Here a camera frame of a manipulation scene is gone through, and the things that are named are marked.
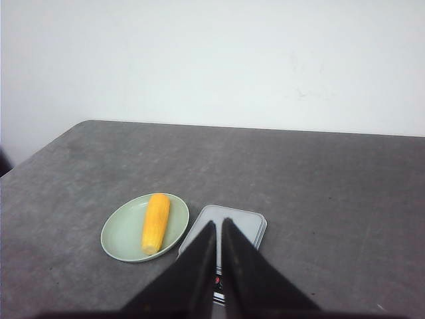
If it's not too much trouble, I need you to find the yellow corn cob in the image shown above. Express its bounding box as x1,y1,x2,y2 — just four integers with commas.
141,193,171,255

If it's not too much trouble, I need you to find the green shallow plate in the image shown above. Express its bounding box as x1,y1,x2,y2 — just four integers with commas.
100,194,190,263

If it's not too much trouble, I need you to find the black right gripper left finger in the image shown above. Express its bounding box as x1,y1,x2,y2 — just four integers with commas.
120,221,216,318

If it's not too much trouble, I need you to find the silver digital kitchen scale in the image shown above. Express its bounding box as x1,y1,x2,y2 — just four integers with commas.
178,205,267,306

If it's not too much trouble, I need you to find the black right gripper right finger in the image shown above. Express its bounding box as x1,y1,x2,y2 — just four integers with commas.
221,218,324,318

